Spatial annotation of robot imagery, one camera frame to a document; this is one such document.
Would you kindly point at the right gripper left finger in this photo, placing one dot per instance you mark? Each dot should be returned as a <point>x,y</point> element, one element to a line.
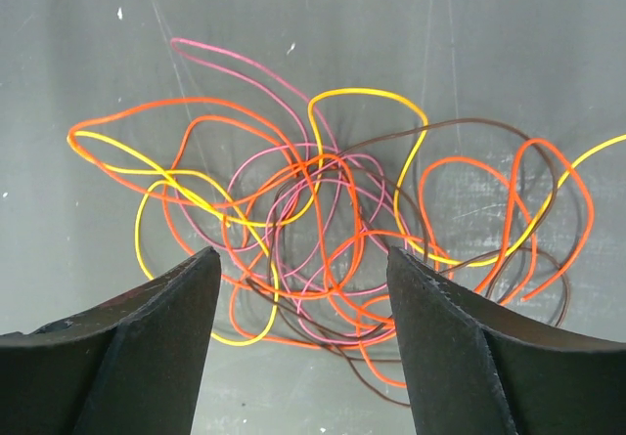
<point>130,365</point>

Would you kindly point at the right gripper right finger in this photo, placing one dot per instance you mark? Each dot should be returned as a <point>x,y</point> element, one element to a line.
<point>472,366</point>

